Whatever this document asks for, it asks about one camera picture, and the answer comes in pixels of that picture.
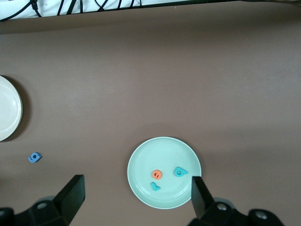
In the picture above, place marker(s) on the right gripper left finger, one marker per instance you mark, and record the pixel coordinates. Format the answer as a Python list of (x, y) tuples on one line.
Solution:
[(73, 195)]

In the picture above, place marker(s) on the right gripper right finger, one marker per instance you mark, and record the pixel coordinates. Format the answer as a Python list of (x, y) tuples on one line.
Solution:
[(202, 200)]

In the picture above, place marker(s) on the teal foam letter with loop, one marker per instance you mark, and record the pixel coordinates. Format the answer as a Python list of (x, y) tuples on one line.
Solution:
[(180, 171)]

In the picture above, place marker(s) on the teal foam letter r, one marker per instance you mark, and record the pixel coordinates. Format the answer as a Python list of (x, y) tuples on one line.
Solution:
[(154, 186)]

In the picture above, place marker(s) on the orange foam letter e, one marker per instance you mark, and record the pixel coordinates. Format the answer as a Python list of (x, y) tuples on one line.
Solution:
[(156, 175)]

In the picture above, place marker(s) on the blue foam number six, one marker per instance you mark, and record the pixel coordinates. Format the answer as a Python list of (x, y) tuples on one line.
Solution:
[(34, 157)]

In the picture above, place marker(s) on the mint green plate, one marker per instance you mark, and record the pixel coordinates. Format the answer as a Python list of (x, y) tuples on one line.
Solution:
[(164, 153)]

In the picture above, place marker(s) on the beige plate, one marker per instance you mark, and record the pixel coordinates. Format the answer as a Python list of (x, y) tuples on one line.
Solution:
[(7, 108)]

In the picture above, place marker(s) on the brown table cover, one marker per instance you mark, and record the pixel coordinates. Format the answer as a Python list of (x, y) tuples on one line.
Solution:
[(141, 82)]

